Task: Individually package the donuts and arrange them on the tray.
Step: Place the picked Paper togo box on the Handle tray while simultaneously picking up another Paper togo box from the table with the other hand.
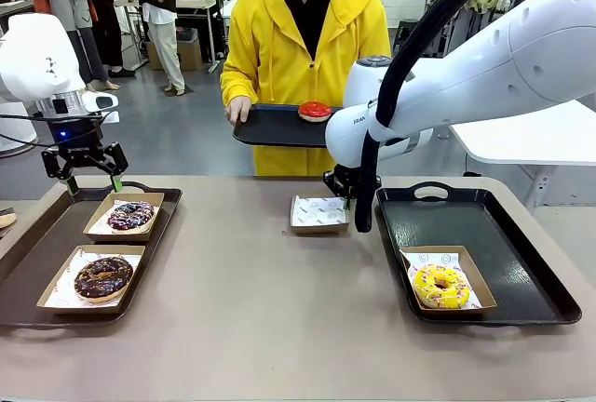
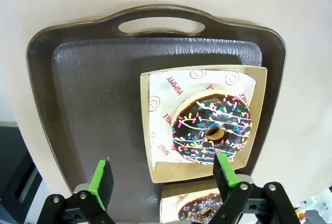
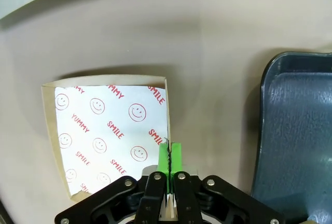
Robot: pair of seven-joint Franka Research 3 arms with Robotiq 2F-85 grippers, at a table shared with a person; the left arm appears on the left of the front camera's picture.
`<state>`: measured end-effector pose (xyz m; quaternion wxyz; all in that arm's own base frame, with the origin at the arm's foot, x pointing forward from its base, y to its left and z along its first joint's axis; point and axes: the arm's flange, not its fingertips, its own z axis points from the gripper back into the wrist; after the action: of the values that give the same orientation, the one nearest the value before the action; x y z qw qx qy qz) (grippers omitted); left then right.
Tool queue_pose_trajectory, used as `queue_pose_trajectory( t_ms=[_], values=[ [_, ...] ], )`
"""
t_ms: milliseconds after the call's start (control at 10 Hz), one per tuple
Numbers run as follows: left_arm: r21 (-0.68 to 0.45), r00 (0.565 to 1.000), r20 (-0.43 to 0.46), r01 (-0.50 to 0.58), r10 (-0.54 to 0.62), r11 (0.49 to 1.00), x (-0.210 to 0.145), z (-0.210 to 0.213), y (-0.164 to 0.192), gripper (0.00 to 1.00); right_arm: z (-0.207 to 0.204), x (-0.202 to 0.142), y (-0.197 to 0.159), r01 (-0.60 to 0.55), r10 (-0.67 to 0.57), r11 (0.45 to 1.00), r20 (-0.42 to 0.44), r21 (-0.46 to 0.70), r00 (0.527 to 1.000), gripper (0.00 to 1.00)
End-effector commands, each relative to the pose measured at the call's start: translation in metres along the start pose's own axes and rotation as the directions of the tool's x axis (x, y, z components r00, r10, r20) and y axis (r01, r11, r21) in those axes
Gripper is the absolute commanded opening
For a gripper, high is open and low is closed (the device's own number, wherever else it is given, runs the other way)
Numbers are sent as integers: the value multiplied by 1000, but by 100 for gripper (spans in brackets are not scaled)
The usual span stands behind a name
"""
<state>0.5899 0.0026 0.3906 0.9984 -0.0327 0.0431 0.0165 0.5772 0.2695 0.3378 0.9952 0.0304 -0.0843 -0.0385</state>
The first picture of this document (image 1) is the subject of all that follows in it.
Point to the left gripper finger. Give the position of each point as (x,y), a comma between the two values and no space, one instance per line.
(58,164)
(115,162)

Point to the grey background desk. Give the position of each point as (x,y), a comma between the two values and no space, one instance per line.
(195,2)

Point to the wooden background table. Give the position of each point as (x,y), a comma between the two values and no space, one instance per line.
(14,7)

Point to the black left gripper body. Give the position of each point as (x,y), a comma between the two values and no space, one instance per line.
(77,139)

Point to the purple sprinkled donut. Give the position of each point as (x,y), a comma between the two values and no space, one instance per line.
(130,217)

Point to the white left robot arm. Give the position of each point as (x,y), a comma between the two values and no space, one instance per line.
(37,57)

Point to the black serving tray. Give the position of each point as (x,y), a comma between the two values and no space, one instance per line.
(270,127)

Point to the large white table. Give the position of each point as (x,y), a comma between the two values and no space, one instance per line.
(535,141)

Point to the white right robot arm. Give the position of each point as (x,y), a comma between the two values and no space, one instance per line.
(465,90)

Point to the person's right hand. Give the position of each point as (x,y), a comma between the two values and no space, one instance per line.
(239,110)

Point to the person's right forearm yellow sleeve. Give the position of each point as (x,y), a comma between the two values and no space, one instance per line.
(235,83)

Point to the mannequin with beige trousers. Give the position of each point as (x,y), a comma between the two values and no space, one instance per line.
(163,44)

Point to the large kraft paper box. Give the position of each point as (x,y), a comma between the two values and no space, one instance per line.
(484,290)
(93,306)

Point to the person in yellow hoodie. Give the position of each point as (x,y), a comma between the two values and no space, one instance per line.
(270,39)

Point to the red glazed donut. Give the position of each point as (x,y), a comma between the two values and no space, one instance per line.
(315,110)

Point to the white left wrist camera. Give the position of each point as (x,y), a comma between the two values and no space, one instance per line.
(103,102)

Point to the brown cardboard carton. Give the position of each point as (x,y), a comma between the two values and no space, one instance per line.
(188,55)

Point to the white cylinder stand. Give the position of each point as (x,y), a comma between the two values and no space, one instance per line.
(11,125)

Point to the yellow sprinkled donut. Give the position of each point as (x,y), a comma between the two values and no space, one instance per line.
(440,286)

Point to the small kraft paper box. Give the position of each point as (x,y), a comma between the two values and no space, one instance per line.
(321,230)
(121,237)

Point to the chocolate sprinkled donut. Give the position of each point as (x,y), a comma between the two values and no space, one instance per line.
(103,281)

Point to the white printed paper liner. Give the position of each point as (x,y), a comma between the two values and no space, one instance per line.
(433,257)
(65,295)
(100,225)
(316,211)

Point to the brown plastic tray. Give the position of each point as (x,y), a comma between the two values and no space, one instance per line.
(46,225)

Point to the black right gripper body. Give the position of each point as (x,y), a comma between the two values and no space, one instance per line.
(347,178)

